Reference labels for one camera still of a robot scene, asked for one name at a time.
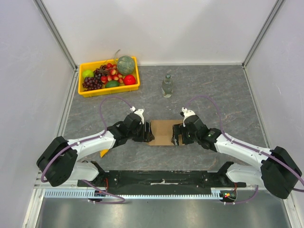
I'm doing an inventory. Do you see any purple cable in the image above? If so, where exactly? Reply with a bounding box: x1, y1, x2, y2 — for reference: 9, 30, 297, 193
184, 95, 304, 205
40, 96, 136, 204

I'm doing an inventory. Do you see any yellow snack packet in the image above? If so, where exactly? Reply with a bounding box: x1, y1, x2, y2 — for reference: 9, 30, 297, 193
100, 149, 109, 158

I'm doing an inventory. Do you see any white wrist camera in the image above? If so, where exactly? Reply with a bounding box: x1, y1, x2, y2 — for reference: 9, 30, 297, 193
130, 106, 144, 124
181, 107, 199, 127

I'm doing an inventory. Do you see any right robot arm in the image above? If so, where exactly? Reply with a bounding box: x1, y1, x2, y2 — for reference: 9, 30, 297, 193
171, 114, 302, 199

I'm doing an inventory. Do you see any slotted cable duct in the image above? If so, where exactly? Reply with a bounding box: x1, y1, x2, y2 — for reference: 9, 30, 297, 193
44, 187, 235, 199

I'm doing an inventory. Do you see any dark purple grape bunch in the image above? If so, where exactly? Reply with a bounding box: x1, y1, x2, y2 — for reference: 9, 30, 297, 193
82, 76, 103, 92

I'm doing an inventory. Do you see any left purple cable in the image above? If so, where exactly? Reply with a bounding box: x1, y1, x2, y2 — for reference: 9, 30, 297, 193
40, 96, 136, 204

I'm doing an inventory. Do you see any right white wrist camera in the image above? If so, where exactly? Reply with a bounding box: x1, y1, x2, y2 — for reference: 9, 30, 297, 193
181, 107, 199, 127

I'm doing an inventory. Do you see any green netted melon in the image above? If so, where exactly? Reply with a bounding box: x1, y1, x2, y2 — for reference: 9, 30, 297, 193
117, 56, 135, 75

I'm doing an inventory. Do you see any brown cardboard box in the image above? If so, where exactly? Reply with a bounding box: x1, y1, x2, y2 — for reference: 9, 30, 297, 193
148, 120, 182, 146

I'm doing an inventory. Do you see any green apple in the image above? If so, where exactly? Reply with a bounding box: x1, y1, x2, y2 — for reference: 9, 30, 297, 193
82, 69, 95, 79

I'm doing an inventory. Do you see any green avocado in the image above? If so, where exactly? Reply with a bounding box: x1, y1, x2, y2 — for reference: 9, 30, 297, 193
105, 80, 120, 88

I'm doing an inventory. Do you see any red tomato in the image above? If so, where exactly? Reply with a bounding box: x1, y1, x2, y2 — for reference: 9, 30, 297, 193
123, 75, 136, 86

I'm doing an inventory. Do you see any yellow plastic fruit bin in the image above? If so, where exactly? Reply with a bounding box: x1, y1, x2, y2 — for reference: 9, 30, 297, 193
78, 57, 140, 97

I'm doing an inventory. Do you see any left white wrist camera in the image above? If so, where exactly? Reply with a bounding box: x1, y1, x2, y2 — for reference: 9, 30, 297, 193
130, 106, 144, 124

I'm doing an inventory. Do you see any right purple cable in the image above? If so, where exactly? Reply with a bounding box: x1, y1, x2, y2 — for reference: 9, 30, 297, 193
184, 95, 304, 205

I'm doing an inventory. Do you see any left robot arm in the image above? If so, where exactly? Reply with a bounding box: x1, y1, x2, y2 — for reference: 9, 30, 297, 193
36, 110, 154, 187

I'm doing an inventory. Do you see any clear glass bottle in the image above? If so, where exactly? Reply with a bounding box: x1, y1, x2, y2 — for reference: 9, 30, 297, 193
161, 75, 173, 98

